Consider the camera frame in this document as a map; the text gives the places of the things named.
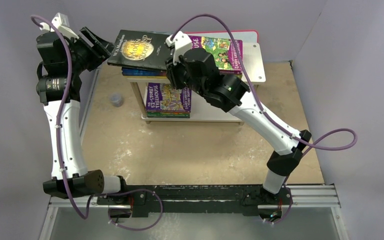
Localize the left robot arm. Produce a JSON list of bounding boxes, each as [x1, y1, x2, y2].
[[36, 27, 129, 205]]

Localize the orange Treehouse book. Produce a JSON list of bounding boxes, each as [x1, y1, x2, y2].
[[146, 111, 191, 116]]

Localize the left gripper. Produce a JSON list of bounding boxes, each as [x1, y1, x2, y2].
[[66, 27, 115, 75]]

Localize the Jane Eyre book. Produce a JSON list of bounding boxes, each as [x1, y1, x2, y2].
[[121, 67, 167, 78]]

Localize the yellow book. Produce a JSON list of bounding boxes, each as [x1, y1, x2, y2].
[[125, 76, 168, 82]]

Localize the Nineteen Eighty-Four blue book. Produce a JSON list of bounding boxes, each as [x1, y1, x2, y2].
[[121, 65, 172, 72]]

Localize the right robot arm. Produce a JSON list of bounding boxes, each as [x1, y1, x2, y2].
[[165, 48, 312, 204]]

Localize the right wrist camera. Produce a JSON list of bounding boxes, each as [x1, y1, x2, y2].
[[165, 31, 193, 65]]

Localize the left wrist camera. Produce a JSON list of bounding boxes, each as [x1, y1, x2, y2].
[[39, 12, 79, 39]]

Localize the white two-tier metal shelf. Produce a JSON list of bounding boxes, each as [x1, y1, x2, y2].
[[123, 42, 266, 126]]

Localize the black aluminium base frame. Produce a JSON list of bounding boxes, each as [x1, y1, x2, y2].
[[49, 184, 340, 220]]

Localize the purple Treehouse book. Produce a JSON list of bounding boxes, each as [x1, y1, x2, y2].
[[145, 82, 192, 113]]

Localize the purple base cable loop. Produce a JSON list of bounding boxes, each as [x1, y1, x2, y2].
[[108, 188, 164, 232]]

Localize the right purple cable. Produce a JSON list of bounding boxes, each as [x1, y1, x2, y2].
[[168, 13, 359, 226]]

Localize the small clear plastic cup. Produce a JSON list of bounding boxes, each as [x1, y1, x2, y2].
[[108, 93, 124, 108]]

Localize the dark green Treehouse book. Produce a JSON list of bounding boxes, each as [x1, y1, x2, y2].
[[146, 115, 190, 119]]

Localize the black Moon Sixpence book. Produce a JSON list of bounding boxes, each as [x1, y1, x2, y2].
[[107, 29, 171, 71]]

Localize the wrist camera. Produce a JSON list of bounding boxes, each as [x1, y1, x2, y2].
[[165, 31, 193, 65], [39, 12, 79, 39]]

